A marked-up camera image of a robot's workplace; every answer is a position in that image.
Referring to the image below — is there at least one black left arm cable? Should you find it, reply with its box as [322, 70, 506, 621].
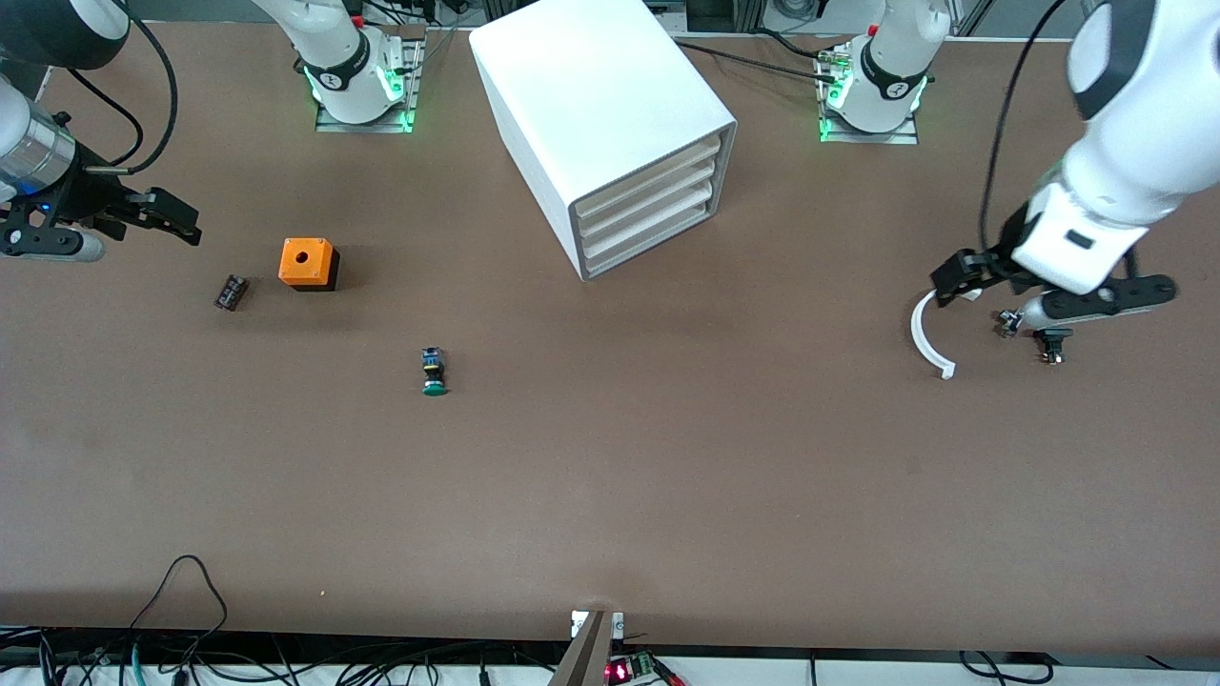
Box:
[981, 0, 1089, 254]

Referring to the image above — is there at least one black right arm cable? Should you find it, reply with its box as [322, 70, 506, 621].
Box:
[65, 0, 179, 175]

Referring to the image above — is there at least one black cable on table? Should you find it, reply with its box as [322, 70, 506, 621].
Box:
[667, 36, 847, 85]

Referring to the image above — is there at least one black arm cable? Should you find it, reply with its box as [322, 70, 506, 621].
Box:
[65, 0, 179, 175]
[981, 0, 1089, 254]

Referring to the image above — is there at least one grey camera post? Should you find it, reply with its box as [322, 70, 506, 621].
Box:
[548, 610, 625, 686]

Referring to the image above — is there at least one black cable bundle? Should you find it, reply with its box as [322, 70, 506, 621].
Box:
[0, 624, 573, 686]

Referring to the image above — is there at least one orange button box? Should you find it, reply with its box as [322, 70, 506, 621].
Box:
[278, 237, 341, 293]

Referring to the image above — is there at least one black looped cable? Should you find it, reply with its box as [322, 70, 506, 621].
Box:
[127, 555, 230, 660]

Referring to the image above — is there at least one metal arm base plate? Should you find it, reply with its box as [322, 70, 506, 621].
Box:
[817, 43, 921, 146]
[315, 38, 426, 134]

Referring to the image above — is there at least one circuit board with red light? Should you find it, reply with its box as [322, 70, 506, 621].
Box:
[607, 651, 687, 686]

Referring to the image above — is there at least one white curved plastic arc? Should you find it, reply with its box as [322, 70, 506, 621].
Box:
[910, 289, 986, 380]

